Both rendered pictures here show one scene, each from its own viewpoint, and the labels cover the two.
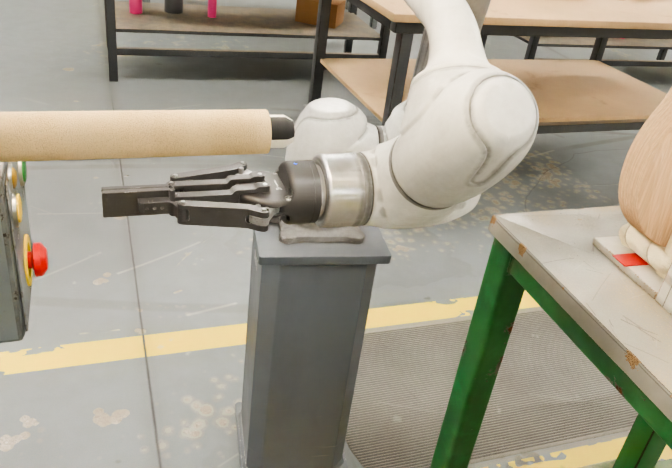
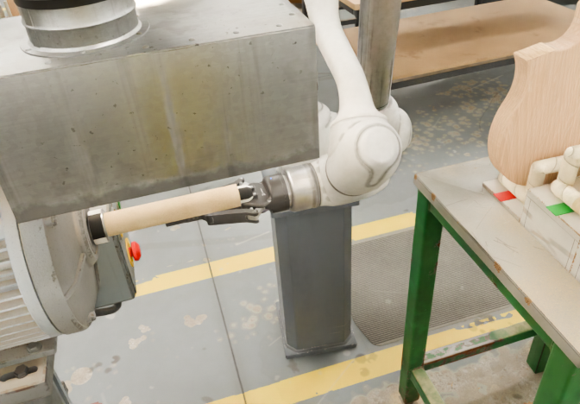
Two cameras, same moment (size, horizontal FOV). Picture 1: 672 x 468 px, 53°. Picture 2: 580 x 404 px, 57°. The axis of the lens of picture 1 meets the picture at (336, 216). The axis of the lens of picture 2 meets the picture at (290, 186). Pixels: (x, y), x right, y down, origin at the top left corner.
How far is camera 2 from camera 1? 30 cm
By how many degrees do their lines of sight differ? 9
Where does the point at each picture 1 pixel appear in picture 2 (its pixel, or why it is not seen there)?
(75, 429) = (173, 331)
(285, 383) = (303, 289)
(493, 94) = (369, 139)
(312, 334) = (315, 256)
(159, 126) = (183, 205)
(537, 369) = not seen: hidden behind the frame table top
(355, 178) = (307, 182)
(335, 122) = not seen: hidden behind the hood
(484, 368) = (425, 271)
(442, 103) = (343, 144)
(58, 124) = (135, 214)
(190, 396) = (245, 300)
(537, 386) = not seen: hidden behind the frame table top
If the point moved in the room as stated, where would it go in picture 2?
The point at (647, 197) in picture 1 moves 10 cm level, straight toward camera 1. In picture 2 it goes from (505, 159) to (492, 183)
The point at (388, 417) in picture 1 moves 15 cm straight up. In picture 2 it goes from (381, 300) to (383, 274)
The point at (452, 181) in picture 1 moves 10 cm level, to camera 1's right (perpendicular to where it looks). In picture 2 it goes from (357, 186) to (418, 186)
